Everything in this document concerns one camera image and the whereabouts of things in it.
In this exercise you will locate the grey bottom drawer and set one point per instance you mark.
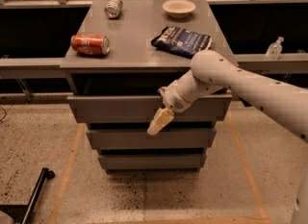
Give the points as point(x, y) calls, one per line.
point(142, 162)

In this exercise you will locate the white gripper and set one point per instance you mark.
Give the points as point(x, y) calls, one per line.
point(172, 100)

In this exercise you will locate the blue chip bag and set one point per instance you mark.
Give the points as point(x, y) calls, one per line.
point(181, 42)

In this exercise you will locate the grey drawer cabinet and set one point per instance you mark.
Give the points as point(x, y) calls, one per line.
point(133, 66)

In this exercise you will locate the white paper bowl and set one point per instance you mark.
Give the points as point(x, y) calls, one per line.
point(178, 9)

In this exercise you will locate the grey middle drawer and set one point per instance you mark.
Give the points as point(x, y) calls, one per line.
point(140, 139)

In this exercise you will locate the clear sanitizer bottle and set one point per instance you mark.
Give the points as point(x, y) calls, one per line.
point(275, 49)

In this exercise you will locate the red cola can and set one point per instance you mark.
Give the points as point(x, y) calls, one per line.
point(90, 44)

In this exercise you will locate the grey top drawer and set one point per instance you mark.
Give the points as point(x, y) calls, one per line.
point(141, 109)

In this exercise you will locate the grey drawer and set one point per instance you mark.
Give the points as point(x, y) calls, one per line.
point(140, 139)
point(141, 109)
point(142, 162)

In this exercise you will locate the silver soda can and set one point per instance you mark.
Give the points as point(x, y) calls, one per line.
point(113, 8)

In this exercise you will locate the black stand leg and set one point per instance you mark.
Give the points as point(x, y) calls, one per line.
point(21, 214)

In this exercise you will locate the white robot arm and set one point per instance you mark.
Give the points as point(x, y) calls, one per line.
point(210, 71)

